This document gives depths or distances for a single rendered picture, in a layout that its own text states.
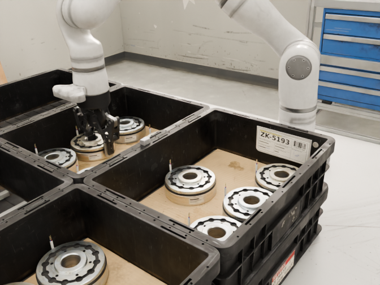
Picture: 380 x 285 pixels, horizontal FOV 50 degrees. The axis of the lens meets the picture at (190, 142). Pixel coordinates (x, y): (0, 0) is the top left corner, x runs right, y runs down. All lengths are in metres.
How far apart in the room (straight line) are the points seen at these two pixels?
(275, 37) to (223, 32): 2.97
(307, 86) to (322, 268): 0.41
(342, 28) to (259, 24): 1.63
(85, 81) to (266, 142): 0.41
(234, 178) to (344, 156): 0.49
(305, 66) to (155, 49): 3.68
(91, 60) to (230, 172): 0.38
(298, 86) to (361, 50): 1.62
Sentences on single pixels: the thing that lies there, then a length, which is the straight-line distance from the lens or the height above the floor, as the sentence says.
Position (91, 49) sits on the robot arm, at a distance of 0.89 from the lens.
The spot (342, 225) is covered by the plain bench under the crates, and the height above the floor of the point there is 0.70.
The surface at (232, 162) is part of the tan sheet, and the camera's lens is 0.94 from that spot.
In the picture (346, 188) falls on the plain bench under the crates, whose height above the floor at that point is 0.70.
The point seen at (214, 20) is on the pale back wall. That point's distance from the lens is 4.06.
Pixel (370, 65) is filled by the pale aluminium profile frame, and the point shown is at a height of 0.59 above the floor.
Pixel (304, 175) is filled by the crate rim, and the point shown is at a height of 0.92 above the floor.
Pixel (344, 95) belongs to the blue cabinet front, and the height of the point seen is 0.37.
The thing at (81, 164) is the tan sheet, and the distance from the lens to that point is 0.98.
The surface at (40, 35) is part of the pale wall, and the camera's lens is 4.22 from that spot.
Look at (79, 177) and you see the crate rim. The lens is 0.73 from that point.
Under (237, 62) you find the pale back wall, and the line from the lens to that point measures 4.01.
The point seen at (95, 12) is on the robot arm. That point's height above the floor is 1.17.
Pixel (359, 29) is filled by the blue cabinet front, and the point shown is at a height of 0.78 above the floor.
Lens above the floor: 1.30
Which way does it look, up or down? 27 degrees down
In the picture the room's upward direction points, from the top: 2 degrees counter-clockwise
